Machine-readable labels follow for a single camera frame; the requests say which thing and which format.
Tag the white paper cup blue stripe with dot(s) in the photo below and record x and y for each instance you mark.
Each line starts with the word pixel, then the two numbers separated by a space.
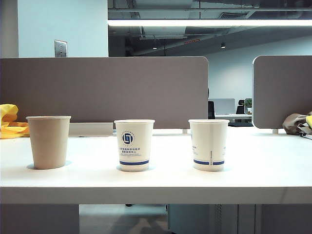
pixel 209 143

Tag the brown kraft paper cup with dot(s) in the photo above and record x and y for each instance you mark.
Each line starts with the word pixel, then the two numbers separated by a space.
pixel 48 143

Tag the white paper cup blue logo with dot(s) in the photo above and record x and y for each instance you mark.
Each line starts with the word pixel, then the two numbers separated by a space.
pixel 134 151

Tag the wide grey desk divider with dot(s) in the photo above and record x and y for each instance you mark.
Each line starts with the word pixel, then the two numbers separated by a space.
pixel 104 92

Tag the white background partition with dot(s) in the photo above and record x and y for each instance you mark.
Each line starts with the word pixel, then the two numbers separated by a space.
pixel 223 106

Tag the white background desk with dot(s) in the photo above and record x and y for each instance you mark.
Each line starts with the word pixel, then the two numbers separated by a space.
pixel 234 118

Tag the red led ceiling sign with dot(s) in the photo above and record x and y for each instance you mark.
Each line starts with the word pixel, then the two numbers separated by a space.
pixel 191 41

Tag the black office chair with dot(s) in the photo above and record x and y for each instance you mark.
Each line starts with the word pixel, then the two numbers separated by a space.
pixel 240 107

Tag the green potted plant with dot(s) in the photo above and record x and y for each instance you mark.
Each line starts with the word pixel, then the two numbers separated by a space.
pixel 248 104

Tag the black ceiling spot lamp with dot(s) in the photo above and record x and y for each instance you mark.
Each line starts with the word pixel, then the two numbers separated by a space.
pixel 223 45

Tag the long ceiling light strip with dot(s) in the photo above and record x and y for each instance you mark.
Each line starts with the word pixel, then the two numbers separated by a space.
pixel 195 22

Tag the grey under-desk cabinet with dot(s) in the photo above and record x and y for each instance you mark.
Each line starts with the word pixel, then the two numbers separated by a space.
pixel 202 219

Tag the grey desk divider panel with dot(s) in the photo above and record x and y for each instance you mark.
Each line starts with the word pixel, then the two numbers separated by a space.
pixel 280 92

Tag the brown crumpled bag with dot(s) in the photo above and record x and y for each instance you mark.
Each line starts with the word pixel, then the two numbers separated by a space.
pixel 293 123

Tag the yellow cloth bag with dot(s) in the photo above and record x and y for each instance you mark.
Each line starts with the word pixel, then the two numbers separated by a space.
pixel 9 126

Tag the white black-edged object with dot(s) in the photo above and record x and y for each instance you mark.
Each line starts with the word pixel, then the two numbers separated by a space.
pixel 306 134

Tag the small yellow object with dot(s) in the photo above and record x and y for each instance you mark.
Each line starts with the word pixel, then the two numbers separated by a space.
pixel 309 122

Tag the grey desk side panel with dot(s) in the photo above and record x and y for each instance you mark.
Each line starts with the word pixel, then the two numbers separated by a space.
pixel 39 219
pixel 282 219

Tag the white divider bracket foot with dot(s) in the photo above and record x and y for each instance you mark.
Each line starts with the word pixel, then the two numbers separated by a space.
pixel 275 131
pixel 185 131

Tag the metal wall switch plate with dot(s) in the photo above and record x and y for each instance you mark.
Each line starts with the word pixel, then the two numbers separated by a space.
pixel 60 48

